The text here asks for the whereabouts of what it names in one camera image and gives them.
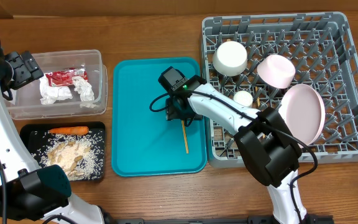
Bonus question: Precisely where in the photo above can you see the white napkin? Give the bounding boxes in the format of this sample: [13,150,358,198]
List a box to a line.
[39,77,73,105]

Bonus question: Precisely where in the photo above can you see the red snack wrapper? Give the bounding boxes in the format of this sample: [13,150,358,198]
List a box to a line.
[45,68,88,86]

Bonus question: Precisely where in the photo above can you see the cream plastic cup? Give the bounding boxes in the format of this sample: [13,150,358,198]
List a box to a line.
[233,91,253,108]

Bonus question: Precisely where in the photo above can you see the cream shallow bowl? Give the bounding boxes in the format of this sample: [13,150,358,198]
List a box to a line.
[213,41,248,77]

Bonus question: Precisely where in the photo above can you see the orange carrot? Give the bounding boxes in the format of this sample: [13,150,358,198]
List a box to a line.
[48,126,90,135]

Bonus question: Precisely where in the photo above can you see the pink food bowl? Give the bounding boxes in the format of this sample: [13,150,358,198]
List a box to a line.
[257,54,296,89]

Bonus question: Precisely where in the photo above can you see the pink round plate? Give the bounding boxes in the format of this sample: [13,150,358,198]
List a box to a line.
[278,84,326,146]

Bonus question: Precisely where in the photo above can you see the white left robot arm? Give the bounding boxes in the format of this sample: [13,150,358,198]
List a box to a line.
[0,40,114,223]

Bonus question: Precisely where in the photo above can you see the black waste tray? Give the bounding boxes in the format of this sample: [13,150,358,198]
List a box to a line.
[19,121,106,183]

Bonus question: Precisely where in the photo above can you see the grey dishwasher rack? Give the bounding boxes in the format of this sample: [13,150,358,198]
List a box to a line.
[201,12,358,164]

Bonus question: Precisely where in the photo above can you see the teal plastic tray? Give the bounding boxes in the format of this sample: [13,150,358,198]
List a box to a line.
[111,57,207,177]

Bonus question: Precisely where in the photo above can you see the rice and peanut leftovers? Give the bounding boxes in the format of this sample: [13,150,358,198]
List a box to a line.
[29,130,105,182]

